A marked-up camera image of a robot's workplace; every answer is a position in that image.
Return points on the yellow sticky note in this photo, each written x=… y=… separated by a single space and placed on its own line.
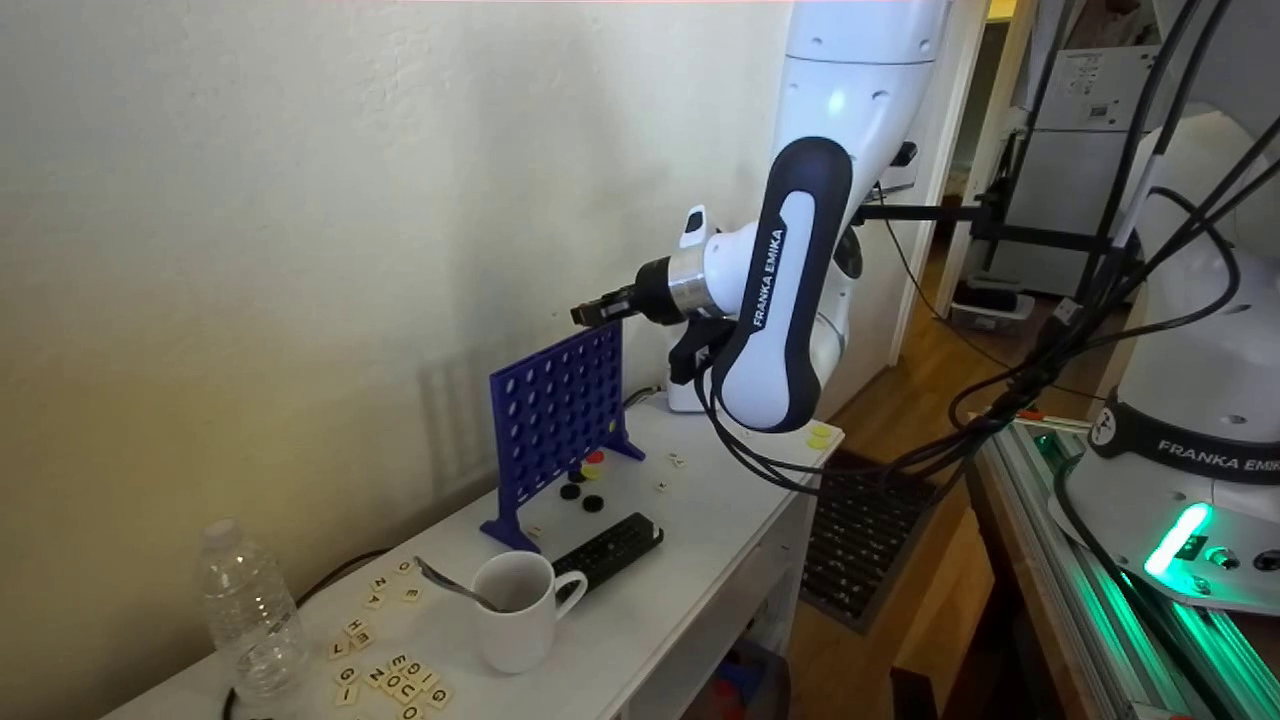
x=823 y=437

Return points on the aluminium mounting rails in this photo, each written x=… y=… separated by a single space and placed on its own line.
x=1134 y=664

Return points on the blue red plastic toy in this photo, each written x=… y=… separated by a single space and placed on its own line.
x=743 y=684

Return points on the small wooden letter tile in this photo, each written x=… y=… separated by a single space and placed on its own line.
x=400 y=567
x=377 y=673
x=343 y=648
x=377 y=596
x=411 y=714
x=400 y=662
x=351 y=691
x=359 y=624
x=426 y=673
x=400 y=692
x=432 y=692
x=411 y=593

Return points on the red black clamp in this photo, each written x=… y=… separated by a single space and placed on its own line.
x=1024 y=400

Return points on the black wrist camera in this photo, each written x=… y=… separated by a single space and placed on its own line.
x=693 y=349

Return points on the white ceramic mug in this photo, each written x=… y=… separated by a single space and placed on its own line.
x=512 y=632

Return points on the clear plastic bottle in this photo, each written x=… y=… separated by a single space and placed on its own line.
x=246 y=602

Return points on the black stereo camera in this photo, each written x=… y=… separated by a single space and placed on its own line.
x=904 y=153

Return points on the orange game chip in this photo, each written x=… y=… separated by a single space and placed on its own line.
x=593 y=458

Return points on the black remote control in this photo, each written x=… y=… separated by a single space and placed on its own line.
x=608 y=546

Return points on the white metal cabinet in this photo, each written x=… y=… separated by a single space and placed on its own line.
x=1080 y=134

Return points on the white side table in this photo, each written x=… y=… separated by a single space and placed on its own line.
x=787 y=546

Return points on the black camera stand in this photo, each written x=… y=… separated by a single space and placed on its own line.
x=935 y=210

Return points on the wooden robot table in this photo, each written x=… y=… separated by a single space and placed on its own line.
x=1024 y=573

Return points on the yellow game chip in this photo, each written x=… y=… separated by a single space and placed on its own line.
x=583 y=469

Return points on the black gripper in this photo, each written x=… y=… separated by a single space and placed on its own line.
x=652 y=294

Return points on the black floor vent grille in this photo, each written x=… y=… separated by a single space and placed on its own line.
x=864 y=546

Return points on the blue connect four gameboard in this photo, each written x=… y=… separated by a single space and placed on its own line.
x=555 y=400

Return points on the black game chip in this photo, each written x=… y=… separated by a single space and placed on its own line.
x=570 y=491
x=593 y=503

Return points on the metal spoon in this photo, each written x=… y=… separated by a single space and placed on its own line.
x=442 y=581

